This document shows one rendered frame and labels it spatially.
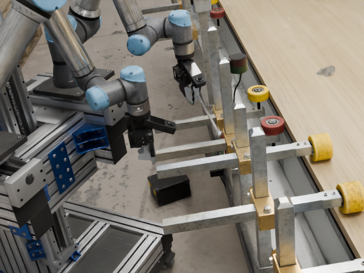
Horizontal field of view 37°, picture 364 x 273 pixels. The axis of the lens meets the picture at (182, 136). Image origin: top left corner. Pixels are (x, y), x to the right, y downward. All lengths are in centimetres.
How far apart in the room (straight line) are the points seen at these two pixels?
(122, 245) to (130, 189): 74
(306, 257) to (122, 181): 174
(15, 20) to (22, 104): 53
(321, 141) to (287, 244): 51
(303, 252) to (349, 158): 33
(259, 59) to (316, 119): 56
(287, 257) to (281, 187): 83
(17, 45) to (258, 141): 69
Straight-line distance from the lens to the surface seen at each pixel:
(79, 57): 174
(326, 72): 219
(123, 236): 256
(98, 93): 167
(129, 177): 330
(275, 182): 206
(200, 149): 186
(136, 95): 172
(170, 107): 398
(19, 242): 225
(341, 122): 188
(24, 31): 152
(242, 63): 177
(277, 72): 224
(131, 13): 184
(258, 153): 135
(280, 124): 186
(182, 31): 193
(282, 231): 118
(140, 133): 179
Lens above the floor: 185
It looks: 31 degrees down
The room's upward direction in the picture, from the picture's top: 9 degrees counter-clockwise
